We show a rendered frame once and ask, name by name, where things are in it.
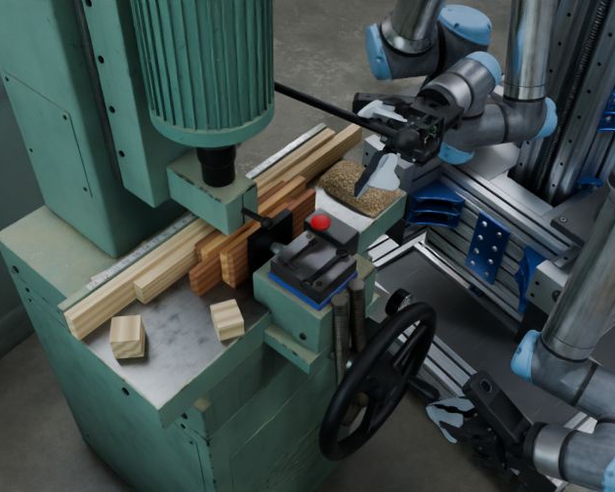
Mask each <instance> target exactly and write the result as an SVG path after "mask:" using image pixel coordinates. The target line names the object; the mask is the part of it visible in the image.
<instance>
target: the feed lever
mask: <svg viewBox="0 0 615 492"><path fill-rule="evenodd" d="M274 91H275V92H278V93H280V94H283V95H285V96H288V97H290V98H292V99H295V100H297V101H300V102H302V103H306V104H308V105H311V106H313V107H316V108H318V109H320V110H323V111H325V112H328V113H330V114H332V115H335V116H337V117H340V118H342V119H345V120H347V121H348V122H351V123H353V124H356V125H358V126H360V127H363V128H365V129H368V130H370V131H373V132H375V133H377V134H380V135H382V136H385V137H387V138H390V139H392V140H393V142H394V145H395V147H396V148H397V149H398V150H400V151H402V152H410V151H412V150H414V149H415V148H416V147H417V145H418V143H419V136H418V134H417V132H416V131H415V130H414V129H412V128H410V127H404V128H401V129H399V130H398V131H396V130H394V129H392V128H390V127H387V126H385V125H383V124H380V123H378V122H375V121H373V120H370V119H365V118H361V117H358V114H355V113H353V112H350V111H348V110H345V109H343V108H340V107H338V106H335V105H333V104H331V103H328V102H325V101H323V100H320V99H318V98H315V97H313V96H310V95H308V94H305V93H303V92H300V91H298V90H295V89H293V88H290V87H288V86H285V85H283V84H281V83H278V82H276V81H274Z"/></svg>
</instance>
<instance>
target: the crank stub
mask: <svg viewBox="0 0 615 492"><path fill-rule="evenodd" d="M407 384H409V385H410V386H411V387H412V388H413V389H414V390H415V391H416V392H418V393H419V394H420V395H421V396H422V397H424V398H425V399H427V400H428V401H430V402H436V401H437V400H438V399H439V397H440V393H439V390H438V389H436V388H435V387H434V386H432V385H430V384H429V383H427V382H425V381H423V380H421V379H419V378H417V377H415V376H413V375H412V376H411V377H410V378H409V379H408V381H407Z"/></svg>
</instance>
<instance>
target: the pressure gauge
mask: <svg viewBox="0 0 615 492"><path fill-rule="evenodd" d="M412 298H413V299H412ZM411 299H412V300H411ZM410 301H411V302H410ZM413 301H414V295H413V294H410V293H409V292H407V291H406V290H404V289H402V288H399V289H397V290H396V291H395V292H394V293H393V294H392V295H391V296H390V298H389V300H388V302H387V305H386V308H385V312H386V314H387V315H388V316H389V318H391V317H392V316H393V315H395V314H396V313H397V312H398V311H400V310H401V309H402V308H404V307H406V306H407V305H408V304H409V305H411V304H413ZM409 302H410V303H409Z"/></svg>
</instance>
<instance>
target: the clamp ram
mask: <svg viewBox="0 0 615 492"><path fill-rule="evenodd" d="M272 220H273V225H272V227H271V228H269V229H264V228H262V227H260V228H259V229H257V230H256V231H255V232H253V233H252V234H251V235H249V236H248V237H247V246H248V263H249V276H250V277H252V278H253V273H254V272H255V271H256V270H257V269H258V268H260V267H261V266H262V265H264V264H265V263H266V262H267V261H269V260H270V259H271V258H272V257H273V256H275V255H276V254H277V253H278V252H280V251H281V250H283V249H284V248H285V247H286V246H287V245H288V244H290V243H291V242H292V237H293V212H292V211H290V210H289V209H287V208H285V209H284V210H283V211H281V212H280V213H279V214H277V215H276V216H275V217H273V218H272Z"/></svg>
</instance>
